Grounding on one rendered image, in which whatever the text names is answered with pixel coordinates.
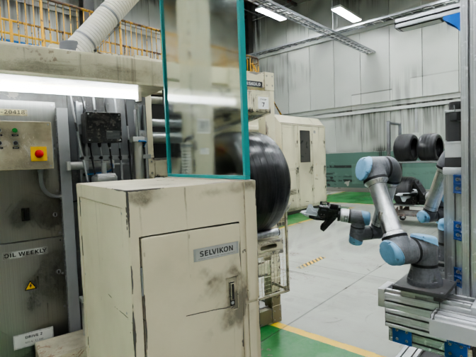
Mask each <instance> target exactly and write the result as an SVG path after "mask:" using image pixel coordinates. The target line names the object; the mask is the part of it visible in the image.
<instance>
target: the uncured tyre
mask: <svg viewBox="0 0 476 357"><path fill-rule="evenodd" d="M249 158H250V179H253V180H255V183H256V222H257V232H258V231H262V230H269V229H270V228H272V227H274V226H275V225H276V224H277V223H278V222H279V221H280V220H281V218H282V217H283V215H284V213H285V211H286V208H287V206H288V201H289V199H290V189H291V180H290V170H289V167H288V163H287V161H286V159H285V157H284V155H283V153H282V151H281V149H280V147H279V146H278V145H277V144H276V142H275V141H274V140H272V139H271V138H270V137H269V136H267V135H264V134H262V133H260V132H249Z"/></svg>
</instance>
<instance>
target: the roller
mask: <svg viewBox="0 0 476 357"><path fill-rule="evenodd" d="M280 233H281V231H280V230H279V229H278V228H274V229H267V230H262V231H258V232H257V239H264V238H268V237H275V236H278V235H280Z"/></svg>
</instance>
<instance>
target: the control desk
mask: <svg viewBox="0 0 476 357"><path fill-rule="evenodd" d="M76 196H77V207H78V219H79V242H80V254H81V277H82V289H83V301H84V324H85V335H86V357H261V328H260V308H259V300H258V298H259V262H258V242H257V222H256V183H255V180H253V179H247V180H243V179H225V178H189V177H171V176H170V177H167V178H147V179H135V180H124V181H103V182H92V183H77V184H76Z"/></svg>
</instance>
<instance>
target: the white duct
mask: <svg viewBox="0 0 476 357"><path fill-rule="evenodd" d="M138 1H139V0H105V1H104V2H103V3H102V4H101V5H100V6H99V7H98V8H97V9H96V10H95V11H94V12H93V13H92V14H91V16H89V18H88V19H87V20H86V21H85V22H84V23H83V24H82V25H81V26H80V27H79V29H77V30H76V31H75V32H74V34H73V35H72V36H71V37H70V38H69V39H68V40H75V41H77V42H78V45H77V47H78V48H77V49H76V51H82V52H93V51H94V50H95V49H96V48H97V47H98V46H99V44H100V43H101V42H102V41H103V40H104V39H105V38H106V37H107V35H108V34H109V33H110V32H111V31H112V30H113V29H114V27H116V26H117V25H118V24H119V22H120V21H121V20H122V19H123V18H124V17H125V16H126V14H127V13H128V12H129V11H130V10H131V9H132V7H133V6H134V5H135V4H136V3H137V2H138Z"/></svg>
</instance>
